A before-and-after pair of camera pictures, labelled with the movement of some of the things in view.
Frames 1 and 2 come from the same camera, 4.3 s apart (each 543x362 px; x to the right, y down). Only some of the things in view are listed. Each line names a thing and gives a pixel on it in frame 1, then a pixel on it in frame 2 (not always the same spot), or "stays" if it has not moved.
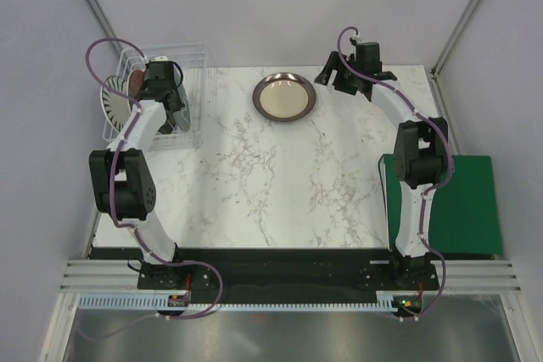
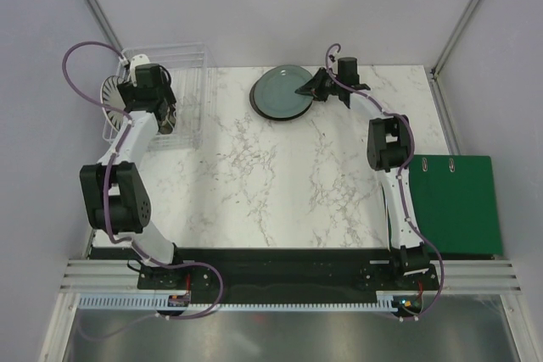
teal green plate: [181, 117] to [276, 95]
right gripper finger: [332, 64] to [321, 76]
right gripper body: [345, 79] to [328, 88]
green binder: [463, 214] stays
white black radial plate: [116, 107] stays
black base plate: [288, 272] stays
